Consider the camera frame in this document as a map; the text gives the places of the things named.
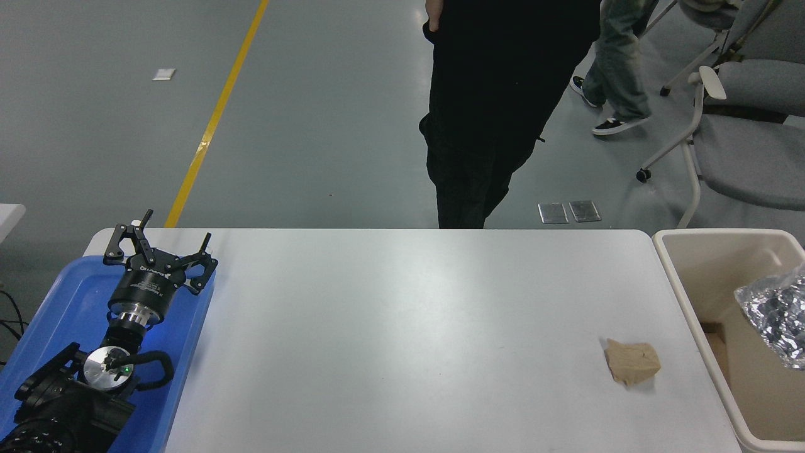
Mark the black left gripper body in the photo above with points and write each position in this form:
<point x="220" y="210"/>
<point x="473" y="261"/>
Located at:
<point x="146" y="286"/>

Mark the silver foil plate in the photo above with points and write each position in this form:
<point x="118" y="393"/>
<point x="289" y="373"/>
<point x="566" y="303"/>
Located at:
<point x="780" y="314"/>

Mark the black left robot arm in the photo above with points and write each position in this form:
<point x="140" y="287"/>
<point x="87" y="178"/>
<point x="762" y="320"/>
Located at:
<point x="63" y="415"/>

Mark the metal floor plate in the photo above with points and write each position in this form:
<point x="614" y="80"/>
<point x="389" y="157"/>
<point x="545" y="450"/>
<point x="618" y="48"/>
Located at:
<point x="585" y="211"/>
<point x="553" y="213"/>

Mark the person's right hand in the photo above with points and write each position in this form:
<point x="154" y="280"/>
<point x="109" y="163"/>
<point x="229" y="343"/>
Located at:
<point x="433" y="14"/>

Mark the blue plastic tray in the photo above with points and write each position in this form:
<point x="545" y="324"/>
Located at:
<point x="188" y="340"/>

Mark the white side table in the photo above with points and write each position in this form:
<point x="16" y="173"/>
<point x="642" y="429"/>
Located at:
<point x="9" y="217"/>

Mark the white paper scrap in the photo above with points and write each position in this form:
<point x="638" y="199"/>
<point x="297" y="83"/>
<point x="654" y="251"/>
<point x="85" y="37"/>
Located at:
<point x="163" y="74"/>

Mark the person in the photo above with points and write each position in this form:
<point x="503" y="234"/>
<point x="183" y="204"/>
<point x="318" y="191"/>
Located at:
<point x="497" y="94"/>
<point x="619" y="63"/>

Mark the crumpled tan paper ball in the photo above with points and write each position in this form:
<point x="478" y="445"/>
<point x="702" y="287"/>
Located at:
<point x="632" y="363"/>

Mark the large pale plastic bin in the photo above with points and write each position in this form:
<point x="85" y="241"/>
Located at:
<point x="704" y="270"/>

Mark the grey office chair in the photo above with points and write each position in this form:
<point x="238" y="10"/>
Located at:
<point x="761" y="82"/>
<point x="710" y="9"/>
<point x="748" y="163"/>

